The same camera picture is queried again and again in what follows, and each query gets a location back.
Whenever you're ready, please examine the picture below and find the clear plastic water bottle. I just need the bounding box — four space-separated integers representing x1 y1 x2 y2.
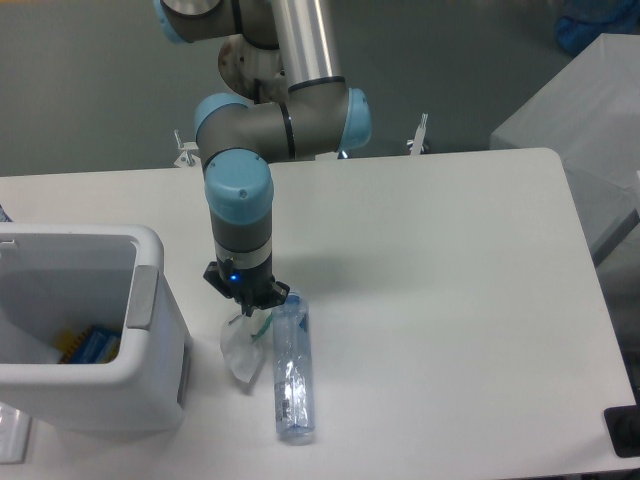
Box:
271 292 316 439

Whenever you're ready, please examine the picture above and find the black device at table edge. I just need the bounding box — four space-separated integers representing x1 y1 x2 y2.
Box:
604 405 639 458

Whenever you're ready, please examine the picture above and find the white plastic trash can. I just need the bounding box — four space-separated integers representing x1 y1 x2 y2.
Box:
1 223 193 432

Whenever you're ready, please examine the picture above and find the white left mounting bracket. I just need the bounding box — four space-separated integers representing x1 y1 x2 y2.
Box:
173 129 201 168

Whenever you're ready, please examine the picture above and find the grey covered side table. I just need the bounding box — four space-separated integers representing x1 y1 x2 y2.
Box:
490 34 639 263

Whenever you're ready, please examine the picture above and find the clear plastic wrapper trash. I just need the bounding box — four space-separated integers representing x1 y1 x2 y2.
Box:
220 311 272 384

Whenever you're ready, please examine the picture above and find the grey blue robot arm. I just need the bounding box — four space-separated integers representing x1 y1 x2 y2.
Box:
154 1 372 316

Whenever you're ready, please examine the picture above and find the blue object at left edge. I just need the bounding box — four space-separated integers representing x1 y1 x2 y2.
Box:
0 206 12 222

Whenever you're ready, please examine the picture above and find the blue plastic bag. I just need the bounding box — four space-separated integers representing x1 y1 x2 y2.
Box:
554 0 639 56

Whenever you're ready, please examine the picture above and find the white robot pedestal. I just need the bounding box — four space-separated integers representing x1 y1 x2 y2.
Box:
218 35 289 104

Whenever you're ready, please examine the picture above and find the silver right clamp bolt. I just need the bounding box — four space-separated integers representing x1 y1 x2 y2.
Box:
406 113 430 156

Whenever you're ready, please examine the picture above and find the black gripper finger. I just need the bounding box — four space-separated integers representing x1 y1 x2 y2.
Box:
247 281 290 316
203 262 250 315

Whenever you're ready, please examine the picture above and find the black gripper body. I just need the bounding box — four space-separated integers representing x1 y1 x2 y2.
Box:
233 262 274 301

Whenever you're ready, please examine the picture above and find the blue yellow box in bin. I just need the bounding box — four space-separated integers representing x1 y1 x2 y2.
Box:
54 326 121 365

